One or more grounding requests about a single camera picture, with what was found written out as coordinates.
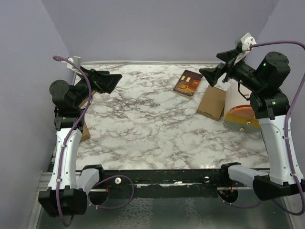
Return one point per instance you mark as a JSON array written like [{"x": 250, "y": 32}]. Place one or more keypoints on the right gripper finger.
[
  {"x": 227, "y": 56},
  {"x": 213, "y": 74}
]

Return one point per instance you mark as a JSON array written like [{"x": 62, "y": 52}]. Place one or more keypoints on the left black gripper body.
[{"x": 82, "y": 88}]

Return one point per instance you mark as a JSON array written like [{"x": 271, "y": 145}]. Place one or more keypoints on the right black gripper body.
[{"x": 242, "y": 72}]

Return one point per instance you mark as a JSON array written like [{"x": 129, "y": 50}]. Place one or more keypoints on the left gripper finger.
[
  {"x": 95, "y": 73},
  {"x": 106, "y": 83}
]

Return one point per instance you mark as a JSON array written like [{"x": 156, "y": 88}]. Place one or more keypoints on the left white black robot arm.
[{"x": 66, "y": 194}]

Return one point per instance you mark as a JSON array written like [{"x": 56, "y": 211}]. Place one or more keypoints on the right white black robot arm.
[{"x": 271, "y": 107}]

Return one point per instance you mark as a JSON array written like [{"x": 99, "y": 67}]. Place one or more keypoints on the folded brown cardboard box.
[{"x": 212, "y": 103}]

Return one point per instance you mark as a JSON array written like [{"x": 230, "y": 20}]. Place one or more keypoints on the dark orange paperback book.
[{"x": 188, "y": 84}]

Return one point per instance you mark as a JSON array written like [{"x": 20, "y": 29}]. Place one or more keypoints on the white orange tape dispenser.
[{"x": 238, "y": 113}]

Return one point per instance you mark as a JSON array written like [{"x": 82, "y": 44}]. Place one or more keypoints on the small cardboard piece left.
[{"x": 85, "y": 134}]

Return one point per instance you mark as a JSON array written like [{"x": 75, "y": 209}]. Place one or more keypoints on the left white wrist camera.
[{"x": 77, "y": 61}]

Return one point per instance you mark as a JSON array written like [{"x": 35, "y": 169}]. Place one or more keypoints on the black mounting rail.
[{"x": 164, "y": 183}]

